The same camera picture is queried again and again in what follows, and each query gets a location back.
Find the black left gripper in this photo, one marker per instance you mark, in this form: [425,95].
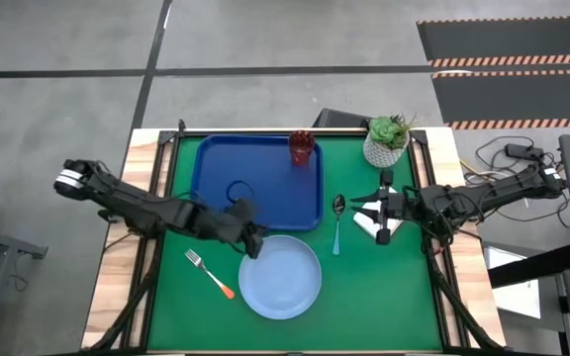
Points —
[233,222]

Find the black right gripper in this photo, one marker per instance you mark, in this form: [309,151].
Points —
[385,210]

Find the light blue round plate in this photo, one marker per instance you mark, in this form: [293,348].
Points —
[280,282]

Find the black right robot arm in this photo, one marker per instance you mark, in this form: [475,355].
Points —
[463,200]

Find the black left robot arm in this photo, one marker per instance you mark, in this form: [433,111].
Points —
[131,203]

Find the blue plastic tray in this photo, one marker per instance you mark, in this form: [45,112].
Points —
[275,188]

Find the red transparent plastic cup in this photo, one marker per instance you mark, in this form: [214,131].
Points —
[301,151]

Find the white folded napkin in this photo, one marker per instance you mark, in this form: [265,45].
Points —
[370,227]

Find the succulent in white pot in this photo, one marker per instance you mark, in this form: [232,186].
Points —
[386,148]

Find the green table mat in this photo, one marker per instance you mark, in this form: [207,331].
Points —
[374,296]

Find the black box behind table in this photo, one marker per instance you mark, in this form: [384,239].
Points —
[339,118]

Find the black power adapter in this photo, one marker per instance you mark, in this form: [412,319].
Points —
[522,151]

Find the white sheet on floor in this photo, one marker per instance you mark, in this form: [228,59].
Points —
[512,296]

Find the black crossbar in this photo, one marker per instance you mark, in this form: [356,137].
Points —
[537,264]

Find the black floor mat striped edge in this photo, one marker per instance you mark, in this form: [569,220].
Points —
[503,39]
[512,96]

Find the black aluminium table frame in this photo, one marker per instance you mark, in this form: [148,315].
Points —
[443,292]

